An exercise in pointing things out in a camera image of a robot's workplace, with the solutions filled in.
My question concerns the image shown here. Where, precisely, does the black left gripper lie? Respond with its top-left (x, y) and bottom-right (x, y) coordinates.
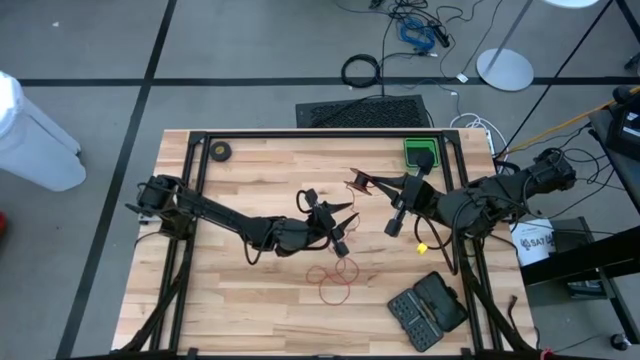
top-left (273, 188), bottom-right (360, 259)

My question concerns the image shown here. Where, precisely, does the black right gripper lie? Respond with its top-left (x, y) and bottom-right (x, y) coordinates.
top-left (367, 149), bottom-right (451, 239)

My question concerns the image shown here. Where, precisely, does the red cord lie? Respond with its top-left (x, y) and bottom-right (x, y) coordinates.
top-left (305, 182), bottom-right (362, 306)

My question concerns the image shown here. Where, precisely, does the green plastic bin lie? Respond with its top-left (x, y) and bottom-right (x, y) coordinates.
top-left (402, 137), bottom-right (441, 169)

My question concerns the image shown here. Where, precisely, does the black floor grate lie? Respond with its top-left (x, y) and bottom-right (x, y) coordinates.
top-left (295, 94), bottom-right (432, 129)

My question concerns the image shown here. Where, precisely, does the black bit set case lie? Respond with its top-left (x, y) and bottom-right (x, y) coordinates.
top-left (387, 271), bottom-right (470, 353)

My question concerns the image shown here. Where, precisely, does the black tape roll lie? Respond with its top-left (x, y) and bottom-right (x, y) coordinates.
top-left (209, 140), bottom-right (234, 163)

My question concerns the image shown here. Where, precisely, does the white round lamp base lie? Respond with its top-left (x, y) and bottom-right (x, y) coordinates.
top-left (475, 0), bottom-right (601, 92)

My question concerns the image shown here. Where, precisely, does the black cart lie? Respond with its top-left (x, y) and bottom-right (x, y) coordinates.
top-left (519, 84), bottom-right (640, 351)

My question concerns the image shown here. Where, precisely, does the white trash can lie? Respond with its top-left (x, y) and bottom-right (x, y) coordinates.
top-left (0, 69), bottom-right (87, 193)

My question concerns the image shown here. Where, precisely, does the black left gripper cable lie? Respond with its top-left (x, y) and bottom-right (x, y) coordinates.
top-left (294, 188), bottom-right (317, 215)

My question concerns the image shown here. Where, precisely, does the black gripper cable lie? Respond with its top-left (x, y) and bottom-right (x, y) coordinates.
top-left (294, 188), bottom-right (317, 215)
top-left (412, 212), bottom-right (459, 276)

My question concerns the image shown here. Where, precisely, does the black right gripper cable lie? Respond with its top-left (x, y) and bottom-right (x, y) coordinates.
top-left (412, 212), bottom-right (459, 276)

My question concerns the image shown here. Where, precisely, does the white cable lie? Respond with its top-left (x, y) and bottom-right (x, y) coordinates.
top-left (449, 112), bottom-right (509, 161)

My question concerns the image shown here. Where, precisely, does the coiled black cable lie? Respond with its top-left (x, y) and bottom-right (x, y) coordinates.
top-left (340, 53), bottom-right (382, 90)

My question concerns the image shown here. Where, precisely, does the blue cable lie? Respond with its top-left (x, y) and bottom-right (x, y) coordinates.
top-left (398, 17), bottom-right (436, 51)

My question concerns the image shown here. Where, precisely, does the yellow floor cable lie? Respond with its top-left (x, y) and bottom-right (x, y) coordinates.
top-left (504, 87), bottom-right (640, 154)

